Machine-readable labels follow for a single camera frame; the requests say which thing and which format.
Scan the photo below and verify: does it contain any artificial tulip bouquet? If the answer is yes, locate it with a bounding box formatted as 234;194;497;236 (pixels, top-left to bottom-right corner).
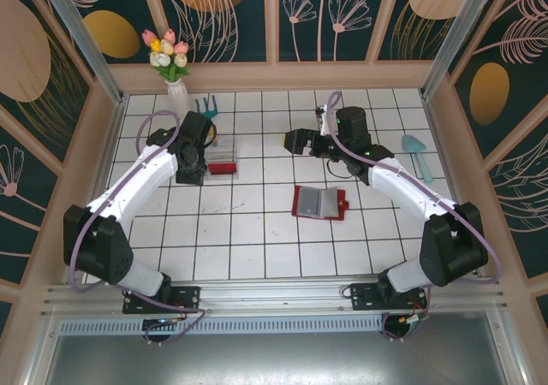
141;28;191;83

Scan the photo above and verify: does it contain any aluminium frame post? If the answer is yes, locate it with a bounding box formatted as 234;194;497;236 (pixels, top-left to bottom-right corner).
420;0;498;100
36;0;126;104

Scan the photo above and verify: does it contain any white ribbed vase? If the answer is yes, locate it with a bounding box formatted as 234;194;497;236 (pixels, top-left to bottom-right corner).
165;80;196;121

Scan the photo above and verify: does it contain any aluminium mounting rail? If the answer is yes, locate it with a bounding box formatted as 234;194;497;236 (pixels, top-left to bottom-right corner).
40;276;509;318

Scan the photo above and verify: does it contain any clear acrylic organizer box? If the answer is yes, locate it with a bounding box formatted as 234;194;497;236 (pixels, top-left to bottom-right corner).
203;135;240;183

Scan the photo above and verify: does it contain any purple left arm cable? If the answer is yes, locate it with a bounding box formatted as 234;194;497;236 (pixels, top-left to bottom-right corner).
70;110;207;346

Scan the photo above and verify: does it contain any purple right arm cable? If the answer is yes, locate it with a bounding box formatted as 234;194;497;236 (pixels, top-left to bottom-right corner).
319;90;503;342

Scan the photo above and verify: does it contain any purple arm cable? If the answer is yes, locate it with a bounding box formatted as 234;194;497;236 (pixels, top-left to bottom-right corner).
70;110;207;346
319;90;503;342

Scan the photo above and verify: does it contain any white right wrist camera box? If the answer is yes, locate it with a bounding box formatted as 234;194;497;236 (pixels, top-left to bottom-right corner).
315;104;340;137

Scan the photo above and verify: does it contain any teal garden fork wooden handle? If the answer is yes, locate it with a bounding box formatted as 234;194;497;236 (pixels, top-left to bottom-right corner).
195;96;220;142

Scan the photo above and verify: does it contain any grey credit card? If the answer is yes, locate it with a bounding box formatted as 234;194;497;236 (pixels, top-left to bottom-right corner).
298;187;320;216

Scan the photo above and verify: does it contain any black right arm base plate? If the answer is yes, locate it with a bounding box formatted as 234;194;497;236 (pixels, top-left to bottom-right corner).
350;281;430;314

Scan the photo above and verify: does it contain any red leather card holder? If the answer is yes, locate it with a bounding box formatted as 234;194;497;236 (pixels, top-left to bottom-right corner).
290;184;351;222

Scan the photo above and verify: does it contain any light blue plastic trowel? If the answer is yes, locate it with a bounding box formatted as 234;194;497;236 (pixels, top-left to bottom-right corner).
401;134;434;184

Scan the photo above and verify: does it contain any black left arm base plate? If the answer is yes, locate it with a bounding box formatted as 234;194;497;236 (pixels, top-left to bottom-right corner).
122;285;202;315

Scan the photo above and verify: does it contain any slotted grey cable duct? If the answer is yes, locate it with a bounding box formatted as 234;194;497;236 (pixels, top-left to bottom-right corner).
57;318;385;335

